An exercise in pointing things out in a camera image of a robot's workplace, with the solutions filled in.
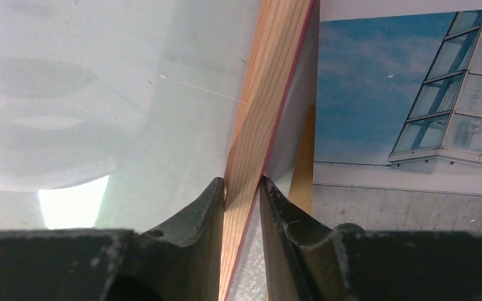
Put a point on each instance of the building and sky photo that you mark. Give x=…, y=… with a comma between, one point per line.
x=398, y=141

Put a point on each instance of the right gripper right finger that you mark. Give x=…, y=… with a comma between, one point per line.
x=306, y=260

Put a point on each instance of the orange wooden picture frame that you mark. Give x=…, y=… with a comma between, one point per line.
x=276, y=45

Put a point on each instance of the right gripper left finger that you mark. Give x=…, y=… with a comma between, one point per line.
x=178, y=259

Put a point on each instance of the brown backing board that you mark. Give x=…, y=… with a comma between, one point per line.
x=301, y=188

